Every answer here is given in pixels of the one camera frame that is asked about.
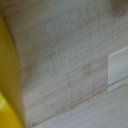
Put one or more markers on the yellow plastic bowl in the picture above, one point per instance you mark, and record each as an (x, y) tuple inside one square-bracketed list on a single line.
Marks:
[(8, 83)]

